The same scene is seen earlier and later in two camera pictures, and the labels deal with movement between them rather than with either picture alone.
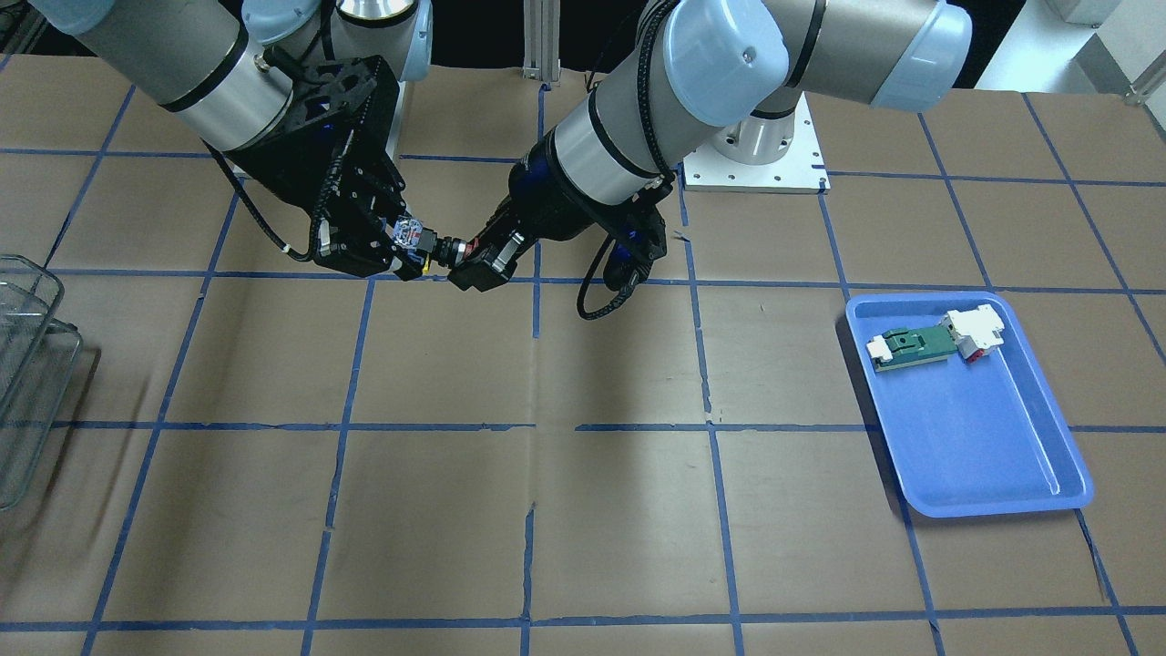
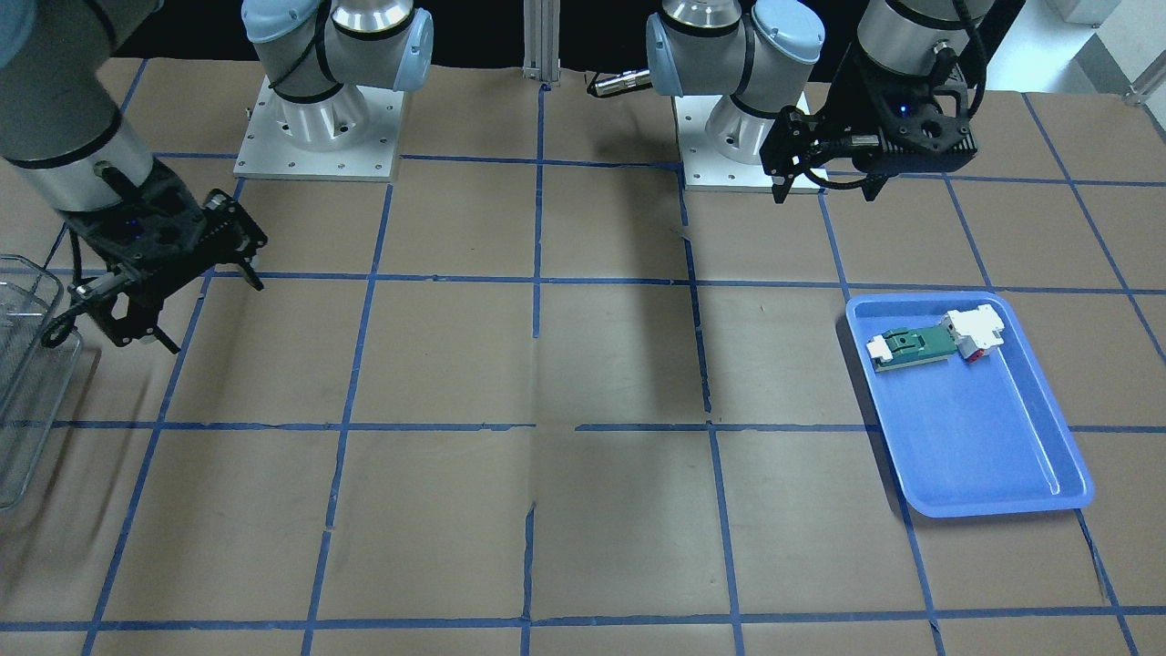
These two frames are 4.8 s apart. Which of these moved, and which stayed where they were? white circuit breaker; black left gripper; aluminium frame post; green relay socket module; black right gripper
Moved: black left gripper; black right gripper
Stayed: white circuit breaker; green relay socket module; aluminium frame post
